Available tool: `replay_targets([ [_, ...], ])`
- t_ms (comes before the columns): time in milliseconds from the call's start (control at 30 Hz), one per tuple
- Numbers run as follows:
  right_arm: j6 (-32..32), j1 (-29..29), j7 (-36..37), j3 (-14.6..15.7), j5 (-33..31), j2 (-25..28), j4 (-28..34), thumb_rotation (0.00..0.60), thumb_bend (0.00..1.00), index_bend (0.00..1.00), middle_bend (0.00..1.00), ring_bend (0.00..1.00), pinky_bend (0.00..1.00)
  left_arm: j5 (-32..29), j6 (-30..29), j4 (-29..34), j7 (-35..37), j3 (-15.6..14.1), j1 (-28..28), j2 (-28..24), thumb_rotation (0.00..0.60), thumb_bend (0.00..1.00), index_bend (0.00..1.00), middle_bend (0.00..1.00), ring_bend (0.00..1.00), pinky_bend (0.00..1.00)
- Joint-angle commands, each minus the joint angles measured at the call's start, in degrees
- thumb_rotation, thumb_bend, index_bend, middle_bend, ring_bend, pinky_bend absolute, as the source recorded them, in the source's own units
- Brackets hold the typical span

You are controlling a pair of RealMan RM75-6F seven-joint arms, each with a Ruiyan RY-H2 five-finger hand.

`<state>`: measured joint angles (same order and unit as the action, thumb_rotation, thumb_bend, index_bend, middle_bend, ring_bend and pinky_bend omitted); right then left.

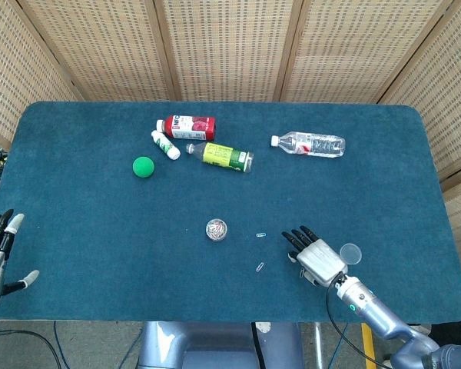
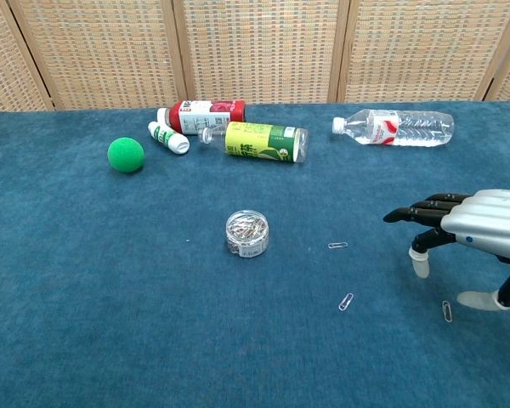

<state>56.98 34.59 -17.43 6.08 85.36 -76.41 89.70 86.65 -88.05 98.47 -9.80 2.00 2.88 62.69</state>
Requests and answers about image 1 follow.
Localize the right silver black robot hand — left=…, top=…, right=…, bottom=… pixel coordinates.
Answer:
left=281, top=225, right=350, bottom=288

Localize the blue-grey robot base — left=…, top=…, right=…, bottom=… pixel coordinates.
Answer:
left=137, top=321, right=305, bottom=369

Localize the clear round paperclip container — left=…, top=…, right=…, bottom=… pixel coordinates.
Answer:
left=205, top=218, right=229, bottom=243

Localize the clear round plastic lid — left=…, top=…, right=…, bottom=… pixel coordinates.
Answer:
left=339, top=243, right=363, bottom=267

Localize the metal table leg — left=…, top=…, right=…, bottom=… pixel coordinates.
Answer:
left=313, top=322, right=326, bottom=369

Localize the blue felt table mat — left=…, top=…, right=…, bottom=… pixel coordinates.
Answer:
left=0, top=100, right=461, bottom=324

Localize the clear water bottle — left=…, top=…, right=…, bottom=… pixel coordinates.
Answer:
left=270, top=131, right=347, bottom=158

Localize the yellow green label bottle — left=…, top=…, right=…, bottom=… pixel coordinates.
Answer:
left=185, top=141, right=255, bottom=174

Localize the green foam ball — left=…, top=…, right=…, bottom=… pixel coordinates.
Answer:
left=132, top=155, right=155, bottom=179

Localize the red juice bottle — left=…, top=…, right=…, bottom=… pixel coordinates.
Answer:
left=155, top=115, right=217, bottom=141

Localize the small white green bottle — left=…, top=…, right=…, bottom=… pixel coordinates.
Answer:
left=151, top=130, right=181, bottom=161

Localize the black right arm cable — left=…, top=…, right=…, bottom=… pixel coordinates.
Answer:
left=324, top=272, right=395, bottom=369

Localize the black floor cable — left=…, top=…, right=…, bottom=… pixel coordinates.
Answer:
left=0, top=327, right=61, bottom=369

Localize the thin blue floor cable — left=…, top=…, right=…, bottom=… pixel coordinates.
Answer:
left=52, top=321, right=69, bottom=369
left=327, top=323, right=350, bottom=369

